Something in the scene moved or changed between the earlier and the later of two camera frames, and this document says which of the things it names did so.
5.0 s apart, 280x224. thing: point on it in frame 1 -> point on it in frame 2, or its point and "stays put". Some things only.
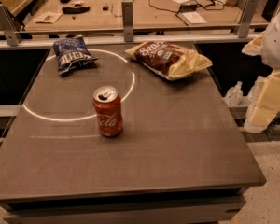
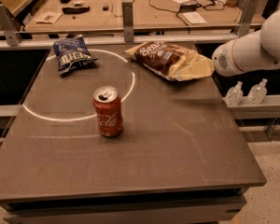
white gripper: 277,46 -> 223,60
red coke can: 107,105 stays put
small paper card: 49,17 stays put
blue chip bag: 72,54 stays put
